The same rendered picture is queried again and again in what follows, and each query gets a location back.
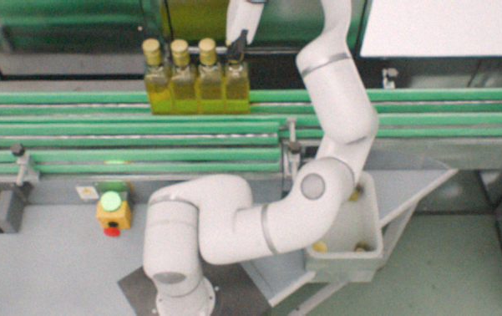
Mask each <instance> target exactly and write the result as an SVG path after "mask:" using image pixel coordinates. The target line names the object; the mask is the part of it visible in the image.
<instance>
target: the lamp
mask: <svg viewBox="0 0 502 316"><path fill-rule="evenodd" d="M101 204H102V207H103V209H104V210H105V211H107V212H115V211H117V210H118V209H119V208H120V206H121V199H120V197H119V195H118V194H117V193H115V192H107V193H105V194H104V195H103V196H102V198H101Z"/></svg>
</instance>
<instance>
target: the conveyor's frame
mask: <svg viewBox="0 0 502 316"><path fill-rule="evenodd" d="M296 140H297V141H298V142H299V144H300V145H302V148H301V150H300V151H299V166H298V167H297V170H298V171H299V170H300V169H301V162H302V160H315V158H316V155H317V152H318V149H319V147H321V143H322V140H323V138H308V139H297V138H296V139H295V141H296ZM278 142H281V145H283V144H290V139H281V137H280V139H278ZM469 169H502V137H497V136H496V137H481V136H480V137H451V136H450V137H414V138H404V137H403V138H373V142H372V144H371V147H370V150H369V152H368V155H367V158H366V160H365V163H364V167H363V171H366V170H469ZM216 174H230V175H235V176H239V177H241V178H243V179H244V180H246V181H247V183H248V184H249V186H250V188H251V192H252V203H273V202H278V201H281V188H282V187H283V160H282V159H281V172H251V171H250V172H218V171H217V172H202V171H201V172H181V173H170V171H169V173H155V172H154V173H138V172H137V173H122V171H121V173H79V174H74V173H73V174H58V173H57V174H43V176H46V177H45V181H41V183H30V181H28V174H25V177H24V180H23V185H22V186H18V188H19V189H20V190H21V192H22V193H23V194H24V195H25V196H26V198H27V199H28V202H29V203H30V205H98V203H99V194H98V192H97V191H96V189H95V187H94V186H93V184H92V181H127V182H128V185H129V188H130V191H132V193H133V196H134V199H135V202H136V204H148V203H149V198H150V197H151V196H152V195H153V194H154V193H155V192H156V191H158V190H159V189H162V188H165V187H167V186H173V185H177V184H180V183H184V181H190V180H194V179H197V178H201V177H204V176H212V175H216ZM18 177H19V174H0V183H2V181H14V183H15V185H16V184H17V180H18ZM16 186H17V185H16Z"/></svg>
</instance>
